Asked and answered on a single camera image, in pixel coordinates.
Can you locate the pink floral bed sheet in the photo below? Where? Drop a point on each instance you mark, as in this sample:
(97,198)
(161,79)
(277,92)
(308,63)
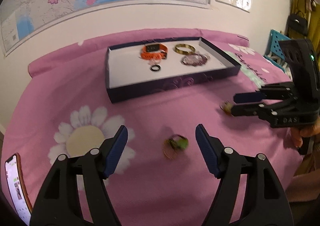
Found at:
(65,109)

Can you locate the black handbag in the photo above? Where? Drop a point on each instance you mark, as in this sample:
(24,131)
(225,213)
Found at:
(298,22)

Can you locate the yellow garment hanging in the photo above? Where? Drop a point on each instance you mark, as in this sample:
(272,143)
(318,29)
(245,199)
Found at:
(299,7)

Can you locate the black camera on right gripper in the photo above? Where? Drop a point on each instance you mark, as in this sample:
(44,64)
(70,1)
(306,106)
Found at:
(301,58)

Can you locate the tortoiseshell bangle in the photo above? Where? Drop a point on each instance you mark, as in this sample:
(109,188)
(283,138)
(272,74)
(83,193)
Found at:
(184,49)

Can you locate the orange smart watch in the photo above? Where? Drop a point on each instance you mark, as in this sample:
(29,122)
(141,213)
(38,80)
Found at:
(155,51)

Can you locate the black hair tie green bead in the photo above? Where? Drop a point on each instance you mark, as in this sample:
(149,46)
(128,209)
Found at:
(155,68)

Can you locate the person's right hand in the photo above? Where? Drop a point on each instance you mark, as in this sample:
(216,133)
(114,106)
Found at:
(297,135)

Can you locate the white wall switch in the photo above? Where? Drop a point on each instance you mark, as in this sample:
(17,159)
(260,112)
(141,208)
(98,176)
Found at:
(247,5)

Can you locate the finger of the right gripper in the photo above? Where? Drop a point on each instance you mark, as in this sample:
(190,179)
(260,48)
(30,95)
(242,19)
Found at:
(255,109)
(254,97)

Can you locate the dark blue shallow box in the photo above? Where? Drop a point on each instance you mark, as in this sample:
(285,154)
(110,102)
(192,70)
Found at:
(129,76)

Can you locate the smartphone with orange case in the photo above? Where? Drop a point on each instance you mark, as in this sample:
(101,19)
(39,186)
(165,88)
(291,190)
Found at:
(17,189)

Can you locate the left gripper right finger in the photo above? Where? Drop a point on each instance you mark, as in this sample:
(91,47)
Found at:
(249,191)

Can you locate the blue plastic stool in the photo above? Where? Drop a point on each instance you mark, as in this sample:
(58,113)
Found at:
(273,52)

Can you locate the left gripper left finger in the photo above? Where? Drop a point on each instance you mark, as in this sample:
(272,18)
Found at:
(74,193)

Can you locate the gold ring green bead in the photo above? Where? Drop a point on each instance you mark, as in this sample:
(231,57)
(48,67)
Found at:
(174,145)

